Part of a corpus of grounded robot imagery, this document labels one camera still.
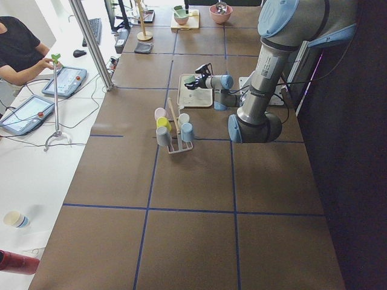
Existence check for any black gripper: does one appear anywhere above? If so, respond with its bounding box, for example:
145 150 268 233
184 76 208 90

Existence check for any green cup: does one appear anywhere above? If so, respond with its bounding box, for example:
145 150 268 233
184 75 196 89

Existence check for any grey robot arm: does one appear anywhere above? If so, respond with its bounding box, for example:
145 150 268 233
184 1 358 143

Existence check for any beige tray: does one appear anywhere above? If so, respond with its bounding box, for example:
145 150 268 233
177 74 213 108

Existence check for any beige cup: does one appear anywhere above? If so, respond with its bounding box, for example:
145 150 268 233
178 113 190 128

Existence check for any pink cup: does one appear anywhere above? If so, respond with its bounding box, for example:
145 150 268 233
154 108 169 120

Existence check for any blue cup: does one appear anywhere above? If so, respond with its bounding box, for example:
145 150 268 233
181 123 194 143

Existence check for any yellow cup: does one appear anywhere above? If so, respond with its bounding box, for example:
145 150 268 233
156 117 172 132

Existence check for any grey cup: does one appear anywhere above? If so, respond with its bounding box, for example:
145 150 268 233
156 126 172 147

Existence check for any paper cup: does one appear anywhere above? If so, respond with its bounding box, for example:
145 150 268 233
3 211 30 228

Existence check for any person's hand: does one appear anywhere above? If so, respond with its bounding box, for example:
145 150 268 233
39 58 63 70

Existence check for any grey folded cloth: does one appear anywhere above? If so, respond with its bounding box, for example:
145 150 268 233
134 42 153 54

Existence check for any wooden cutting board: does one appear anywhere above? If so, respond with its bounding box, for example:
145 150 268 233
171 9 200 30

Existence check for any wooden stand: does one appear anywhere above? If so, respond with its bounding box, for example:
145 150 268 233
135 0 153 41

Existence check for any green bowl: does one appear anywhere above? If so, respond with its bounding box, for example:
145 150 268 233
173 5 189 25

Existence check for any pink bowl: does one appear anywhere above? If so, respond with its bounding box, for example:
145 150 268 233
209 2 233 24

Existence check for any black keyboard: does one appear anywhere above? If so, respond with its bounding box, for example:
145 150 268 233
88 18 102 45

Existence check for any black computer mouse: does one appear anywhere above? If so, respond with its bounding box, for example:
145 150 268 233
73 50 86 58

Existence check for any far teach pendant tablet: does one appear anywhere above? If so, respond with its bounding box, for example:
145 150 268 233
57 67 87 98

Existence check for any teach pendant tablet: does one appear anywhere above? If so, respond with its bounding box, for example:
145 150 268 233
1 95 54 135
57 67 87 98

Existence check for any silver reacher grabber tool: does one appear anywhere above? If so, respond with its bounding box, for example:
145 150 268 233
44 53 71 152

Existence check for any near teach pendant tablet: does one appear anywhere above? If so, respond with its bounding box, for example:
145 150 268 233
1 95 54 135

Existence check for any person in black shirt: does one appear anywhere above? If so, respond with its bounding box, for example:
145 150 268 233
1 16 50 86

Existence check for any crossing blue tape strip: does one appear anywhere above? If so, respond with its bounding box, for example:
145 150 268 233
62 203 325 218

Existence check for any red bottle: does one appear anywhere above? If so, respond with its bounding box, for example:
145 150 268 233
1 250 40 275

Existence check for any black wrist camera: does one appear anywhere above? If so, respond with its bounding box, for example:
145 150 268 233
195 63 213 76

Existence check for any white wire cup rack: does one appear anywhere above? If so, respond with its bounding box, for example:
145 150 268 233
167 97 194 154

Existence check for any black picture frame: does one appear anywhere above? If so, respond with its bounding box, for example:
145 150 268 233
132 10 155 25

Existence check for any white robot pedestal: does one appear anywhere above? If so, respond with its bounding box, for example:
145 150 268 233
238 77 285 106

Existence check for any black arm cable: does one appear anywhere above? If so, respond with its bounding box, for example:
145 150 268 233
225 72 306 124

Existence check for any aluminium frame post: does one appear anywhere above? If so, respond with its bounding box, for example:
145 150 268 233
69 0 114 91

